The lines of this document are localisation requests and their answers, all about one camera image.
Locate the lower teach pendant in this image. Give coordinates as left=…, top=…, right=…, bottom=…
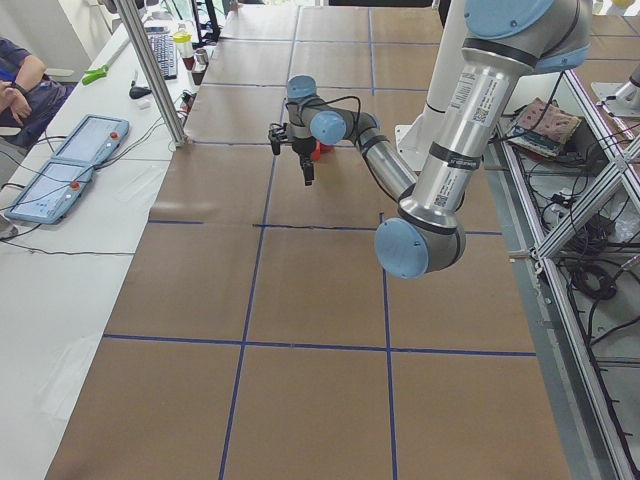
left=6, top=160, right=94, bottom=225

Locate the seated person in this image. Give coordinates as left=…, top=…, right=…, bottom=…
left=0, top=37, right=74, bottom=150

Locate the red block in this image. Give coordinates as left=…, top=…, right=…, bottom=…
left=319, top=142, right=334, bottom=153
left=311, top=142, right=322, bottom=161

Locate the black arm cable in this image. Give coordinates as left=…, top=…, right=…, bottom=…
left=283, top=95, right=363, bottom=131

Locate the upper teach pendant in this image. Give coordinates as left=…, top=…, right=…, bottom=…
left=52, top=114, right=130, bottom=166

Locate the aluminium frame post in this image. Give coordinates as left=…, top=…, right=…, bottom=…
left=114, top=0, right=187, bottom=147

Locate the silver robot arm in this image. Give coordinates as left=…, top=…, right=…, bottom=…
left=269, top=1, right=592, bottom=279

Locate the teach pendant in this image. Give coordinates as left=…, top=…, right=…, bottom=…
left=6, top=160, right=94, bottom=225
left=52, top=114, right=130, bottom=166

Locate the metal cup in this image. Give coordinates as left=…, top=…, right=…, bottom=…
left=194, top=48, right=209, bottom=66

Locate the black computer mouse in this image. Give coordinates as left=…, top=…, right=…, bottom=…
left=129, top=86, right=152, bottom=100

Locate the green handled tool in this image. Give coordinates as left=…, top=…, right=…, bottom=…
left=81, top=64, right=110, bottom=86

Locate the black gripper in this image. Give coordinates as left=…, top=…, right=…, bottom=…
left=292, top=137, right=316, bottom=186

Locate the silver arm base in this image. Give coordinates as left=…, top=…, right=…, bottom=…
left=591, top=67, right=639, bottom=118

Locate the yellow lidded bottle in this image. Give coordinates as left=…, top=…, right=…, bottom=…
left=172, top=23, right=194, bottom=64

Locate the white camera mast pillar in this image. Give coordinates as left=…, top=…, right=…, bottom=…
left=395, top=0, right=467, bottom=171

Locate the black keyboard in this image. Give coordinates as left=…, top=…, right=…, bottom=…
left=148, top=33, right=178, bottom=80

